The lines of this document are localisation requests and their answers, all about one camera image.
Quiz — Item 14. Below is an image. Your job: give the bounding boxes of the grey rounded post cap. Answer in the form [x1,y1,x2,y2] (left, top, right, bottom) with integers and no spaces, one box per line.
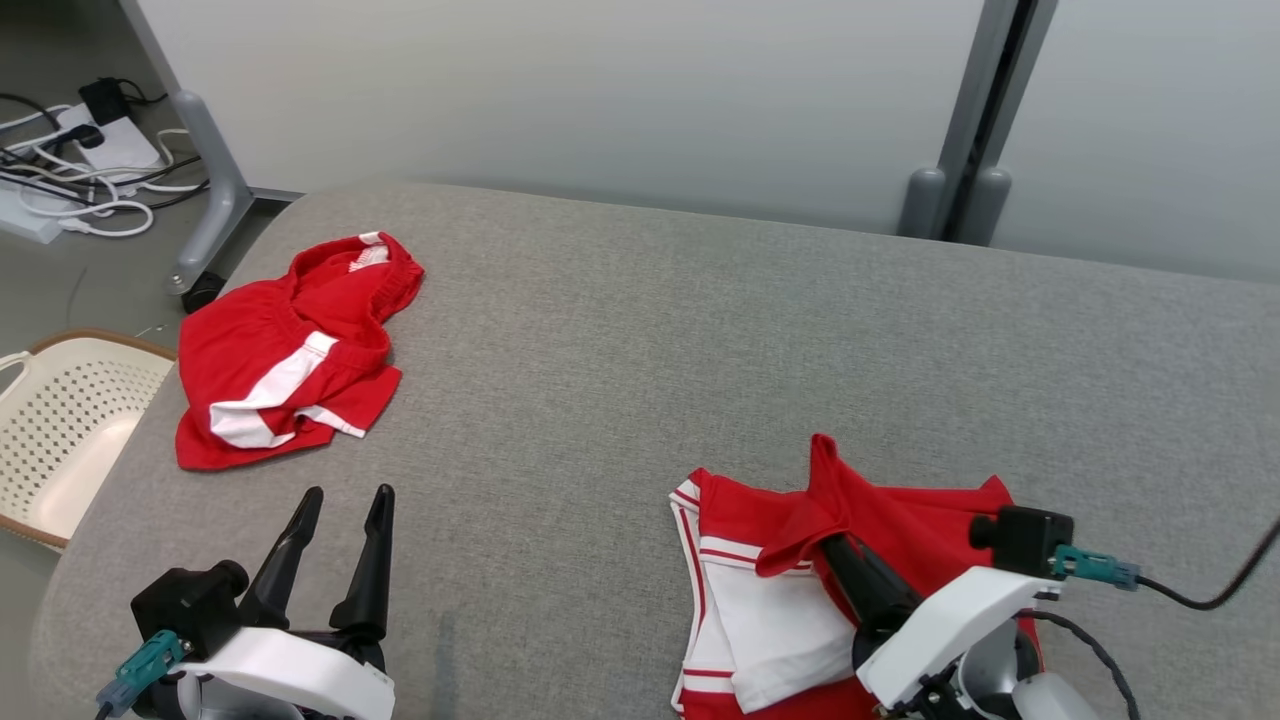
[958,167,1013,246]
[897,167,946,239]

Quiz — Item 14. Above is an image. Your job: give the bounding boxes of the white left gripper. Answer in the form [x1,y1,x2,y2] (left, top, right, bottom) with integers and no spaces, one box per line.
[180,484,397,720]

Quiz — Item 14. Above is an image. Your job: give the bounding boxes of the teal right camera connector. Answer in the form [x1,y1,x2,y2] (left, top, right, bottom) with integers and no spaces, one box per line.
[1050,545,1142,591]

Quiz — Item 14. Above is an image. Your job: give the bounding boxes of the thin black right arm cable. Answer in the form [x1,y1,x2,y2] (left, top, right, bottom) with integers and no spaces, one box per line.
[1020,608,1143,720]

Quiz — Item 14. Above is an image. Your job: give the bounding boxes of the black caster wheel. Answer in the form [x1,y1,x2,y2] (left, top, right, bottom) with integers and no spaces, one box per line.
[180,270,227,314]

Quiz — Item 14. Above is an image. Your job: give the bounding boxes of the red basketball jersey white sleeves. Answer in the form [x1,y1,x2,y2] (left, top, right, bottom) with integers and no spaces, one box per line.
[668,433,1046,720]

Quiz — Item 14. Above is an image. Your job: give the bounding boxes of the black floor cable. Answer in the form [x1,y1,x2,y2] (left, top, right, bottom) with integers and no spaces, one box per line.
[0,92,211,211]

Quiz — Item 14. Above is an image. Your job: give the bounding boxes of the teal left camera connector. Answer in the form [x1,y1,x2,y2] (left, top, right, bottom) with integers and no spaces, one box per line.
[96,630,191,717]

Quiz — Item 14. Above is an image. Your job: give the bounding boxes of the white floor cable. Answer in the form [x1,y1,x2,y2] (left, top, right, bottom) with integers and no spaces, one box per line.
[0,105,211,239]

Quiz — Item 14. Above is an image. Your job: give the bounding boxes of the grey partition post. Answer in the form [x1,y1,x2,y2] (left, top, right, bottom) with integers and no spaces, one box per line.
[935,0,1061,246]

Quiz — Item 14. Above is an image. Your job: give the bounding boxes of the grey metal desk leg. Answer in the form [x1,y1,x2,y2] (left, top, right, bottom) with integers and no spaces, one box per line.
[118,0,301,296]

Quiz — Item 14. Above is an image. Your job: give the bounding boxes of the cream perforated laundry basket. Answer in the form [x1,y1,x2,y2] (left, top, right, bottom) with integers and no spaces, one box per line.
[0,330,179,553]

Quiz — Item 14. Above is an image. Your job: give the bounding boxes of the white power strip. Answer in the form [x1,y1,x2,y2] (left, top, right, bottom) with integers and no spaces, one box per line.
[55,105,166,176]

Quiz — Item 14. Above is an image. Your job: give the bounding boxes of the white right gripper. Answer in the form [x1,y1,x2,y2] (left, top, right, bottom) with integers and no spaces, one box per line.
[815,533,1063,713]

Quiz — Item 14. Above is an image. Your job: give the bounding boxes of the black right camera cable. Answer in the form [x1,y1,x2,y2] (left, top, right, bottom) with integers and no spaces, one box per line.
[1135,515,1280,611]

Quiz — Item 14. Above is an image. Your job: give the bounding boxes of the teal camera connector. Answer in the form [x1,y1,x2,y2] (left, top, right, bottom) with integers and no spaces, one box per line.
[96,630,191,717]
[1050,545,1142,591]

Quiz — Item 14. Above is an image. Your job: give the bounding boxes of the red shorts white stripe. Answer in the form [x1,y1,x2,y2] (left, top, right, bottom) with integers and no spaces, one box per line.
[175,232,426,471]

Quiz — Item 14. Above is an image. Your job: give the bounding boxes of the black power adapter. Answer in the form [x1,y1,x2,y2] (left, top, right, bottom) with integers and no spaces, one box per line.
[78,78,131,126]

